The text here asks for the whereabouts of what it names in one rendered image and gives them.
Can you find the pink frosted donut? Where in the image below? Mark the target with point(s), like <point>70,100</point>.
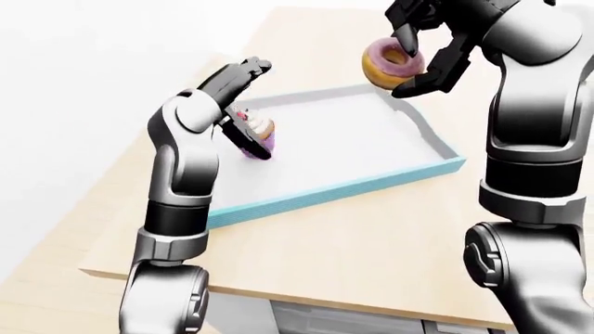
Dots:
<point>385,67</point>

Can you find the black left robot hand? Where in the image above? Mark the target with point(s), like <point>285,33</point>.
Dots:
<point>227,83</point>

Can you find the light blue rectangular tray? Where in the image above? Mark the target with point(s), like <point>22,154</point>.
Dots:
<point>334,149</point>

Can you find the purple wrapper cupcake with cream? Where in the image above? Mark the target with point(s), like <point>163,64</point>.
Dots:
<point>264,134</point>

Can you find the grey cabinet under table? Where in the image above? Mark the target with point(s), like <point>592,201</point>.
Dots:
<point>352,318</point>

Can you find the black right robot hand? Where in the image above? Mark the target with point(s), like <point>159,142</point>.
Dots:
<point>448,66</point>

